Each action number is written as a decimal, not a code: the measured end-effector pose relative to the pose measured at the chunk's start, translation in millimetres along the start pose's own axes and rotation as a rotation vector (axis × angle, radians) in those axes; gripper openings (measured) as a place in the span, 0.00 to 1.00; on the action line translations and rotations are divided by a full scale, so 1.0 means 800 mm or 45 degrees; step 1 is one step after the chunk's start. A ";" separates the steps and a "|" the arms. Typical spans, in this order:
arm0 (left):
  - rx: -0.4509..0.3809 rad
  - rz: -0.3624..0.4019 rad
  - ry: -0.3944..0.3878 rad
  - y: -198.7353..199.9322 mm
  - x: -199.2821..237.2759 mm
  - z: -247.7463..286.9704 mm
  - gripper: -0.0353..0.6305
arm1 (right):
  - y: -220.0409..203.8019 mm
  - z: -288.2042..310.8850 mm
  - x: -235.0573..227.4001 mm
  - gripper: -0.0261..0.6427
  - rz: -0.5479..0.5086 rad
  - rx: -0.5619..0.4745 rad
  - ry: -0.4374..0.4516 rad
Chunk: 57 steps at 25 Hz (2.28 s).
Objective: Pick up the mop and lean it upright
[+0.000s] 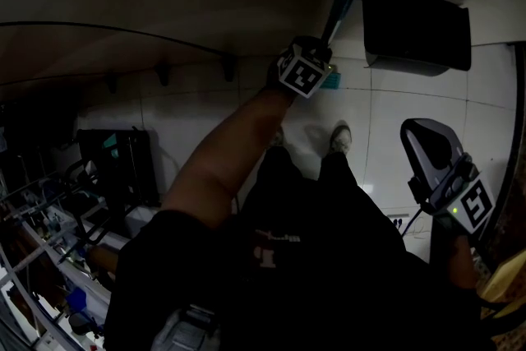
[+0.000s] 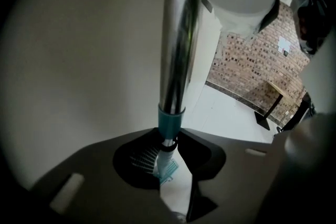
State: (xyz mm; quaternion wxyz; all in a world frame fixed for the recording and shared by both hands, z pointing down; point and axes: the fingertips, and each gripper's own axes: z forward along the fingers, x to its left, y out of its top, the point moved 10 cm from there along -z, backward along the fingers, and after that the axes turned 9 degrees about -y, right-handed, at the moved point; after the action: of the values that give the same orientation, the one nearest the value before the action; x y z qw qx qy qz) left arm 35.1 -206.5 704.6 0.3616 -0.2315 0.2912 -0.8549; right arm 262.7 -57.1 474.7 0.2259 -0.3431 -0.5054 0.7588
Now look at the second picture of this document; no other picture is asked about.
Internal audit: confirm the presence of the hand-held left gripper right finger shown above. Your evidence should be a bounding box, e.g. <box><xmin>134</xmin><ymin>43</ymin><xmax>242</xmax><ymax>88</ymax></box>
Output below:
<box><xmin>178</xmin><ymin>128</ymin><xmax>289</xmax><ymax>224</ymax></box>

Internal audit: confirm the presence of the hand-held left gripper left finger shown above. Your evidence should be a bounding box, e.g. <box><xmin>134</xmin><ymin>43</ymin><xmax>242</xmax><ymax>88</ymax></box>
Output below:
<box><xmin>19</xmin><ymin>127</ymin><xmax>187</xmax><ymax>224</ymax></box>

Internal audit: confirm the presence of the teal and chrome mop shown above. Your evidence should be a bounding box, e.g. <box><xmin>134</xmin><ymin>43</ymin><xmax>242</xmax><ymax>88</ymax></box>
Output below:
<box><xmin>154</xmin><ymin>0</ymin><xmax>203</xmax><ymax>187</ymax></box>

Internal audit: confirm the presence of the wooden table with black leg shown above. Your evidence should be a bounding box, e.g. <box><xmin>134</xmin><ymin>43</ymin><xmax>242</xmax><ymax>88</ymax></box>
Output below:
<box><xmin>254</xmin><ymin>80</ymin><xmax>301</xmax><ymax>131</ymax></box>

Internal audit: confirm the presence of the beige cabinet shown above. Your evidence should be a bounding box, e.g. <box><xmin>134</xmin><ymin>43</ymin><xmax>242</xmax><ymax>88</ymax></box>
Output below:
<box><xmin>0</xmin><ymin>0</ymin><xmax>221</xmax><ymax>192</ymax></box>

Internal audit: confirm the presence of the person's head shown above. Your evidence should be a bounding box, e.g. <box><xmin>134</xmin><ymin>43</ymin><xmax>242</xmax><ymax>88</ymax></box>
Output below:
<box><xmin>295</xmin><ymin>5</ymin><xmax>329</xmax><ymax>55</ymax></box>

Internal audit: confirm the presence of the black metal frame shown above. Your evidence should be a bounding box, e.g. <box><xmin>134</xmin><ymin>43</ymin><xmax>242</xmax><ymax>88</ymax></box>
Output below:
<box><xmin>274</xmin><ymin>94</ymin><xmax>317</xmax><ymax>137</ymax></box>

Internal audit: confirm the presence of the white paper on brick wall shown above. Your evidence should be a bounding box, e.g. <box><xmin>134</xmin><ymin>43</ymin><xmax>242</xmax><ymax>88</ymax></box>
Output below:
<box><xmin>277</xmin><ymin>36</ymin><xmax>291</xmax><ymax>52</ymax></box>

